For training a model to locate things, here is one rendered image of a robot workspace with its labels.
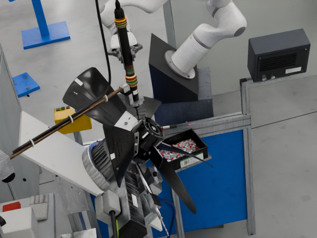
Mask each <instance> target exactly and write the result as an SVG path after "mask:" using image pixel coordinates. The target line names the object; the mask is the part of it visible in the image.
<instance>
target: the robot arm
mask: <svg viewBox="0 0 317 238"><path fill-rule="evenodd" d="M115 1H116V0H109V1H108V2H106V3H105V4H104V5H103V6H102V7H101V8H100V9H99V10H100V17H101V22H102V24H103V25H104V26H105V27H106V28H107V29H108V30H109V31H110V33H111V48H110V49H109V51H108V55H111V56H112V55H113V57H115V58H118V60H119V61H121V64H123V60H122V55H121V50H120V45H119V40H118V35H117V29H116V26H115V20H114V19H115V14H114V10H115V8H116V6H115ZM118 1H119V2H120V6H121V7H124V6H134V7H137V8H139V9H141V10H143V11H145V12H146V13H149V14H151V13H153V12H155V11H156V10H158V9H159V8H160V7H161V6H162V5H163V4H165V3H166V2H167V1H168V0H118ZM206 6H207V10H208V12H209V13H210V15H211V16H212V17H213V19H214V20H215V21H216V22H217V24H218V28H214V27H212V26H210V25H208V24H201V25H199V26H198V27H197V28H196V29H195V30H194V31H193V33H192V34H191V35H190V36H189V37H188V38H187V39H186V41H185V42H184V43H183V44H182V45H181V46H180V47H179V49H178V50H177V51H176V52H175V51H167V52H166V53H165V55H164V57H165V61H166V63H167V64H168V66H169V67H170V68H171V69H172V70H173V71H174V72H175V73H176V74H178V75H179V76H180V77H182V78H185V79H193V78H194V77H195V71H194V69H193V68H194V67H195V65H196V64H197V63H198V62H199V61H200V60H201V59H202V58H203V57H204V56H205V55H206V54H207V52H208V51H209V50H210V49H211V48H212V47H213V46H214V45H215V44H216V43H217V42H218V41H220V40H222V39H225V38H233V37H237V36H240V35H241V34H242V33H243V32H244V31H245V29H246V26H247V21H246V19H245V17H244V15H243V14H242V13H241V11H240V10H239V9H238V8H237V7H236V5H235V4H234V3H233V1H232V0H208V1H207V4H206ZM125 17H126V20H127V26H126V28H127V33H128V39H129V44H130V50H131V55H132V60H133V61H134V58H136V56H135V54H137V53H138V51H139V50H141V49H143V46H142V45H141V44H139V43H137V41H136V38H135V36H134V35H133V33H132V31H131V28H130V24H129V20H128V17H127V15H126V14H125Z"/></svg>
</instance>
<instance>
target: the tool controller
mask: <svg viewBox="0 0 317 238"><path fill-rule="evenodd" d="M310 45H311V43H310V41H309V39H308V37H307V36H306V34H305V32H304V30H303V28H301V29H296V30H291V31H286V32H281V33H276V34H269V35H264V36H260V37H254V38H250V39H249V45H248V64H247V67H248V70H249V72H250V75H251V78H252V80H253V82H259V81H266V80H269V79H274V78H279V77H285V76H290V75H295V74H300V73H305V72H306V71H307V65H308V59H309V51H310Z"/></svg>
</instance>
